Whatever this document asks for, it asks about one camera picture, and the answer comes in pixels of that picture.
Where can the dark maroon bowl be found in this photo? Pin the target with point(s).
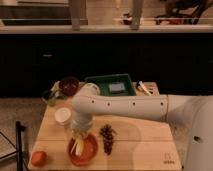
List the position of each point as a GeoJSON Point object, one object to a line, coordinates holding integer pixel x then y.
{"type": "Point", "coordinates": [69, 85]}

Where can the yellow banana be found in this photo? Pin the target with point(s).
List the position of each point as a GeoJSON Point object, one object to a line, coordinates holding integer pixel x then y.
{"type": "Point", "coordinates": [78, 146]}

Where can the black stand post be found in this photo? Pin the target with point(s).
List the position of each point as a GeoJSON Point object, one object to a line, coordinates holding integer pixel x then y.
{"type": "Point", "coordinates": [19, 155]}

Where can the wooden cutting board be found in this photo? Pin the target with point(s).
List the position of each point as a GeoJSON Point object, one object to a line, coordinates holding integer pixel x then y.
{"type": "Point", "coordinates": [139, 145]}

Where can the grey sponge block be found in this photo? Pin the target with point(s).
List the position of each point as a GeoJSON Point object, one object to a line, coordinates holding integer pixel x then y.
{"type": "Point", "coordinates": [116, 88]}

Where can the dark grape bunch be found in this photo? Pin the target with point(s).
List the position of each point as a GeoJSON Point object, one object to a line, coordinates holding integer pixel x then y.
{"type": "Point", "coordinates": [107, 133]}

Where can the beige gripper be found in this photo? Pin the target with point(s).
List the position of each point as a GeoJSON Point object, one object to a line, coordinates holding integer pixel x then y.
{"type": "Point", "coordinates": [81, 135]}

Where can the red orange bowl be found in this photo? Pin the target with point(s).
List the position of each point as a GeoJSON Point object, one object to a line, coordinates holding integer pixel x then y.
{"type": "Point", "coordinates": [89, 151]}

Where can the white handled knife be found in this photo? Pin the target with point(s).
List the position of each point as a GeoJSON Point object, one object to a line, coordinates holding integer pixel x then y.
{"type": "Point", "coordinates": [142, 85]}

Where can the green plastic tray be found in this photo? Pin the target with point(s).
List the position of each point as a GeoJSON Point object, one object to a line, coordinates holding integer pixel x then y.
{"type": "Point", "coordinates": [104, 81]}

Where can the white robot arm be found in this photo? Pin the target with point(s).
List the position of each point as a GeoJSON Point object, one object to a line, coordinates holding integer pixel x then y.
{"type": "Point", "coordinates": [194, 111]}

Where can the white lidded cup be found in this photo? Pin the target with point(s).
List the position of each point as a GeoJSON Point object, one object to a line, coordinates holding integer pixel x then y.
{"type": "Point", "coordinates": [62, 116]}

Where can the orange fruit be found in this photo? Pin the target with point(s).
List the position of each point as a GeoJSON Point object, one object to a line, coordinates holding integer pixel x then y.
{"type": "Point", "coordinates": [38, 158]}

